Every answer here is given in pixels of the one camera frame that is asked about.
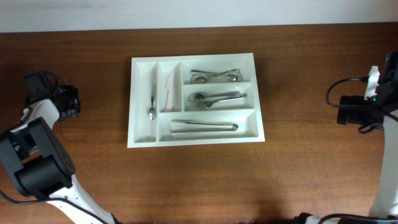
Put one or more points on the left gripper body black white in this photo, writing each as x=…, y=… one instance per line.
x=69, y=94

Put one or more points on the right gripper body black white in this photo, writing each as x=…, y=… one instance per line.
x=359, y=116

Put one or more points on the white plastic knife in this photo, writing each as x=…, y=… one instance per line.
x=170, y=92

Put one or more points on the metal tweezers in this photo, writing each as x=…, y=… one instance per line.
x=196, y=126

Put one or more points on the large metal spoon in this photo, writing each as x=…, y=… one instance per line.
x=199, y=79
x=231, y=75

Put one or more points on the metal fork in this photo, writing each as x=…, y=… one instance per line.
x=197, y=96
x=208, y=104

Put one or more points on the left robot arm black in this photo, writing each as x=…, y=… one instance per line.
x=35, y=160

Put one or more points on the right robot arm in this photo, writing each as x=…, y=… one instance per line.
x=377, y=109

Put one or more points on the white plastic cutlery tray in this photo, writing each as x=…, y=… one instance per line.
x=194, y=73

